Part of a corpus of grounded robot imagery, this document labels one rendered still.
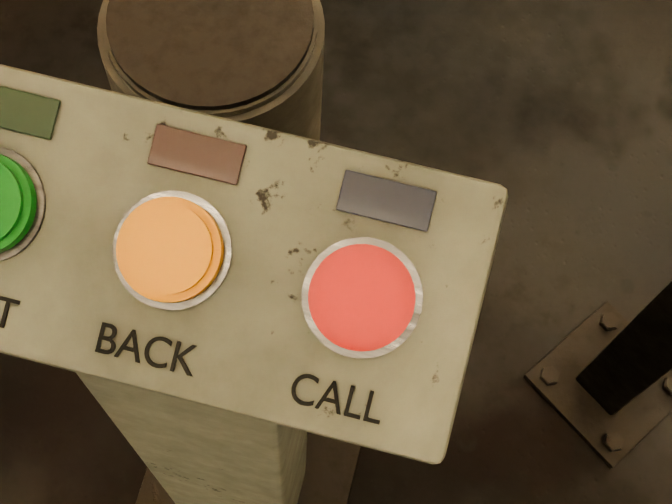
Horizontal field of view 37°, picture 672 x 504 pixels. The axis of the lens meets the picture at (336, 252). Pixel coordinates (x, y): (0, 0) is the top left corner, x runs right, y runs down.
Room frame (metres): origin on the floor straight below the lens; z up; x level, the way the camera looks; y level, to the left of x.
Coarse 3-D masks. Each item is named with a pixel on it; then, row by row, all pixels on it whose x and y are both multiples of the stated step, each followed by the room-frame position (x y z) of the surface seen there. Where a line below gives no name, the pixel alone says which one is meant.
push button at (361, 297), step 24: (336, 264) 0.14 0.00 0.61; (360, 264) 0.14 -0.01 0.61; (384, 264) 0.14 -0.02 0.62; (312, 288) 0.13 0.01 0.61; (336, 288) 0.13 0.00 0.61; (360, 288) 0.13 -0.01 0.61; (384, 288) 0.13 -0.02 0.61; (408, 288) 0.13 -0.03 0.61; (312, 312) 0.12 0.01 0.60; (336, 312) 0.12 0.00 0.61; (360, 312) 0.12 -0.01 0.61; (384, 312) 0.12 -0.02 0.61; (408, 312) 0.12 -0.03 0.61; (336, 336) 0.11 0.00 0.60; (360, 336) 0.11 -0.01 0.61; (384, 336) 0.11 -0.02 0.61
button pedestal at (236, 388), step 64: (0, 64) 0.21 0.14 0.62; (0, 128) 0.18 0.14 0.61; (64, 128) 0.18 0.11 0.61; (128, 128) 0.18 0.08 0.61; (192, 128) 0.19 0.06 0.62; (256, 128) 0.19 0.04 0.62; (64, 192) 0.16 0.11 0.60; (128, 192) 0.16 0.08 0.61; (192, 192) 0.16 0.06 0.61; (256, 192) 0.16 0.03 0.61; (320, 192) 0.17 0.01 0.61; (448, 192) 0.17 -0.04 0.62; (0, 256) 0.13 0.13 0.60; (64, 256) 0.14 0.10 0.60; (256, 256) 0.14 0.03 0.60; (320, 256) 0.14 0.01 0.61; (448, 256) 0.15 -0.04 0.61; (0, 320) 0.11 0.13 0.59; (64, 320) 0.11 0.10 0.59; (128, 320) 0.11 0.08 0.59; (192, 320) 0.12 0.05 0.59; (256, 320) 0.12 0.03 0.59; (448, 320) 0.12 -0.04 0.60; (128, 384) 0.09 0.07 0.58; (192, 384) 0.09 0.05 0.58; (256, 384) 0.10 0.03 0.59; (320, 384) 0.10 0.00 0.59; (384, 384) 0.10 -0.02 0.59; (448, 384) 0.10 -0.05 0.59; (192, 448) 0.11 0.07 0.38; (256, 448) 0.10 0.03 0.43; (320, 448) 0.19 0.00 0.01; (384, 448) 0.08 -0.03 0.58
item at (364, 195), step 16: (352, 176) 0.17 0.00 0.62; (368, 176) 0.17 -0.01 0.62; (352, 192) 0.17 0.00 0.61; (368, 192) 0.17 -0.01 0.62; (384, 192) 0.17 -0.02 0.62; (400, 192) 0.17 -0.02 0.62; (416, 192) 0.17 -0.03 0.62; (432, 192) 0.17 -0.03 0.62; (336, 208) 0.16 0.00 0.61; (352, 208) 0.16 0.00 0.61; (368, 208) 0.16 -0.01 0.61; (384, 208) 0.16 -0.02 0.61; (400, 208) 0.16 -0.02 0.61; (416, 208) 0.16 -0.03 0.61; (432, 208) 0.16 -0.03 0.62; (400, 224) 0.16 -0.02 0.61; (416, 224) 0.16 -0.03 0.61
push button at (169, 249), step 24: (144, 216) 0.15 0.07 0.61; (168, 216) 0.15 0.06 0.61; (192, 216) 0.15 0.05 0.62; (120, 240) 0.14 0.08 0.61; (144, 240) 0.14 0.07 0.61; (168, 240) 0.14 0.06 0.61; (192, 240) 0.14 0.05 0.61; (216, 240) 0.14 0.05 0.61; (120, 264) 0.13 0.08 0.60; (144, 264) 0.13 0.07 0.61; (168, 264) 0.13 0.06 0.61; (192, 264) 0.13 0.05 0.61; (216, 264) 0.13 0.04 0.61; (144, 288) 0.12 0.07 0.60; (168, 288) 0.12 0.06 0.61; (192, 288) 0.13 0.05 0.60
